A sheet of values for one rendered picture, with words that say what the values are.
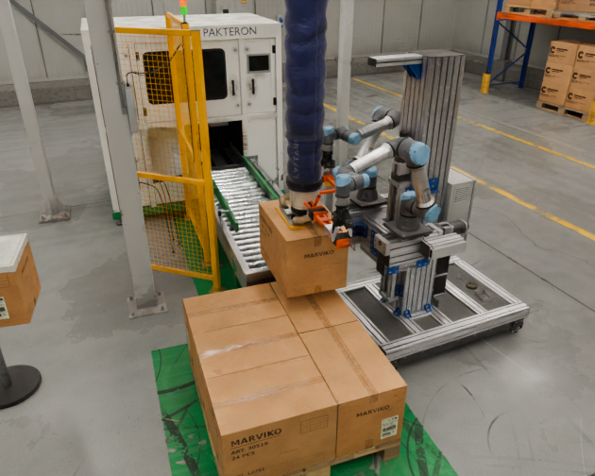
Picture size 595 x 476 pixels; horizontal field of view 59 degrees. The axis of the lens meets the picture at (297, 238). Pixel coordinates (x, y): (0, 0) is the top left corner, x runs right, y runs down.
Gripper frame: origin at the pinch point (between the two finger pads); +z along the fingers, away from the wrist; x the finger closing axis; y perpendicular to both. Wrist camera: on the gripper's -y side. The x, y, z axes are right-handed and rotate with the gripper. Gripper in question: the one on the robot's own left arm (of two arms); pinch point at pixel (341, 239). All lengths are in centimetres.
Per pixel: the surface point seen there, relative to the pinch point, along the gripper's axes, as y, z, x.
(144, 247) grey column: 147, 64, 99
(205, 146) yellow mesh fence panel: 152, -10, 46
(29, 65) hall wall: 937, 41, 255
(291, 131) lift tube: 55, -45, 10
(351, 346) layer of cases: -8, 66, -6
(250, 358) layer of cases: 0, 67, 52
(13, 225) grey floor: 352, 119, 227
